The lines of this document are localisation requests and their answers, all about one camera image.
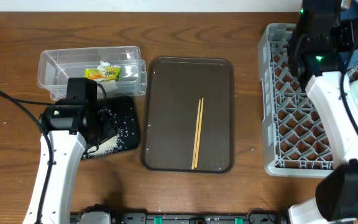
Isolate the white rice pile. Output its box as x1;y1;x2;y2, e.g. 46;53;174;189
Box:
84;107;136;158

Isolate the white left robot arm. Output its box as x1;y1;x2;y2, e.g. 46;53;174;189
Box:
23;105;118;223

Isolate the clear plastic waste bin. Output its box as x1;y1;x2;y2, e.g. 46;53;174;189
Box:
37;46;147;101

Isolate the brown serving tray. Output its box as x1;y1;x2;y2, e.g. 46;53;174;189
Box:
141;57;234;174

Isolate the grey dishwasher rack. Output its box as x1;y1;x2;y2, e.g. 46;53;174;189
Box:
258;23;358;178

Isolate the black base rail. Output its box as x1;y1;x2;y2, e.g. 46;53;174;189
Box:
69;210;287;224

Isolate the dark blue plate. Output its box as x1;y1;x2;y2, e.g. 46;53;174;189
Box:
341;0;358;68

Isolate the black waste tray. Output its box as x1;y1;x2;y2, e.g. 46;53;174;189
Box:
81;95;141;160

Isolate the wooden chopstick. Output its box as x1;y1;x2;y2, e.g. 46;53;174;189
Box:
191;99;201;170
195;98;204;169

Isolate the yellow snack wrapper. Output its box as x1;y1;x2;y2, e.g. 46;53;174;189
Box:
84;65;121;82

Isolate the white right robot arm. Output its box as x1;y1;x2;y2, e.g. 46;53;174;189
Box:
287;12;358;223

